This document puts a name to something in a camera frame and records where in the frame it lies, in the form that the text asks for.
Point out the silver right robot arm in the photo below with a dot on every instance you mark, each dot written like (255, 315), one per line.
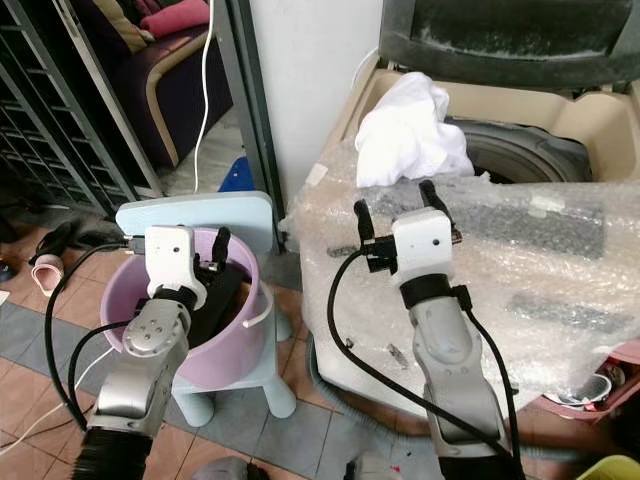
(455, 365)

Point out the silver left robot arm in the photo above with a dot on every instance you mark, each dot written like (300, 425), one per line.
(150, 360)

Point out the dark clothes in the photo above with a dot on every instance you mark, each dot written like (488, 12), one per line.
(228, 305)

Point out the beige top-load washing machine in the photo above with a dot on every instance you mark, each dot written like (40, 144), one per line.
(540, 115)

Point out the dark washing machine lid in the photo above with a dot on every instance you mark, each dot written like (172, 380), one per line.
(510, 40)

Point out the light blue plastic stool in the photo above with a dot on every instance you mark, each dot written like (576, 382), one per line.
(240, 208)

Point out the blue plastic object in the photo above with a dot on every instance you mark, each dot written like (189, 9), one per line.
(238, 175)

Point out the white crumpled cloth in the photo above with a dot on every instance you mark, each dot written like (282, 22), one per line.
(405, 130)

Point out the pink plastic bucket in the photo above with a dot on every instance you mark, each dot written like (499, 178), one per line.
(230, 365)

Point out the clear bubble wrap sheet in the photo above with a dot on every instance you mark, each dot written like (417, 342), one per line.
(540, 270)

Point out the black slipper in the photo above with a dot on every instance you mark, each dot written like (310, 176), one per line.
(75, 240)

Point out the pink slipper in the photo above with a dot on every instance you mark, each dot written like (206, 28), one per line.
(48, 275)

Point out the dark purple sofa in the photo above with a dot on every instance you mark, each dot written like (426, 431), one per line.
(170, 85)

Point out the grey left robot foot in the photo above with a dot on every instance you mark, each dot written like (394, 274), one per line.
(238, 470)

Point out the grey robot foot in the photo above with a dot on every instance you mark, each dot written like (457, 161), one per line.
(238, 470)
(370, 470)

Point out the grey right robot foot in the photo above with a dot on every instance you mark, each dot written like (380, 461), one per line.
(370, 470)

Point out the black metal grid gate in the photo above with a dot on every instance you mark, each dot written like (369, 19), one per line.
(50, 110)

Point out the pink cushion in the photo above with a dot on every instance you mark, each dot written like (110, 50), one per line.
(175, 17)

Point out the yellow-green plastic object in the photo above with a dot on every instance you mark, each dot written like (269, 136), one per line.
(610, 468)

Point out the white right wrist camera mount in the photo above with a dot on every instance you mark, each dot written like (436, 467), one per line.
(422, 240)

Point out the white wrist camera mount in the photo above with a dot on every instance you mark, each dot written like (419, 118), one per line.
(172, 260)
(422, 240)

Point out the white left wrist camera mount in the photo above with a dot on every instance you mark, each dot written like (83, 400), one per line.
(172, 260)

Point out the grey door frame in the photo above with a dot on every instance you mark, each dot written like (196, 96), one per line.
(255, 90)

